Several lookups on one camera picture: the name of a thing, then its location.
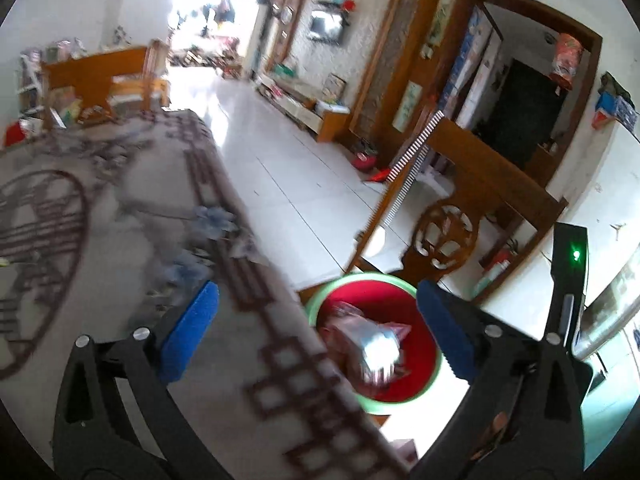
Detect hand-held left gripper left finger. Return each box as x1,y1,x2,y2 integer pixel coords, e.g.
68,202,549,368
52,280,221,480

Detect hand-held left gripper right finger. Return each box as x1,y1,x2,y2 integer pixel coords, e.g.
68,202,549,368
410,280,586,480

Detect red basin with green rim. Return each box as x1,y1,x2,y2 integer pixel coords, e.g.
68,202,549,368
303,272,444,416

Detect carved wooden dining chair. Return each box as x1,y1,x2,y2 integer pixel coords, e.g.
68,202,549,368
344,107,569,306

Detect dark door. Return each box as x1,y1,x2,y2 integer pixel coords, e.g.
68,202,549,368
472,57,559,171

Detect red flower pot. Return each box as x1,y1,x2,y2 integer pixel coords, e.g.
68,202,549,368
351,142,380,171

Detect red hanging decoration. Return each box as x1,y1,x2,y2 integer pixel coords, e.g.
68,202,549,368
549,32,584,91

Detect small bamboo painting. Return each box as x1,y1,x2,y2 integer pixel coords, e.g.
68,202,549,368
392,79,419,134

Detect wooden television cabinet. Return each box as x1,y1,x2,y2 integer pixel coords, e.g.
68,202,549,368
254,72,351,144

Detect red bag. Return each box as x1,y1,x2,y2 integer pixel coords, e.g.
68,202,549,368
3,122,26,149

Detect geometric framed picture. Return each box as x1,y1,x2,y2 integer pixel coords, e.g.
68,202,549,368
324,73,349,99

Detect tall flower painting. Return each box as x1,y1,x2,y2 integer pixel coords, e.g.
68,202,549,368
429,0,459,46

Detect hanging wall scrolls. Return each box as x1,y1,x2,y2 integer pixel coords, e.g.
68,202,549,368
442,4,504,129

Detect white wire book rack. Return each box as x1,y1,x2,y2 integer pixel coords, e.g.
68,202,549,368
17,49,46,111

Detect wall television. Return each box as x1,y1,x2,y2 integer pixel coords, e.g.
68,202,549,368
308,12,346,46

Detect wall shelf with coloured items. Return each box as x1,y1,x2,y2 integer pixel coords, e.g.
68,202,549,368
312,0,359,14

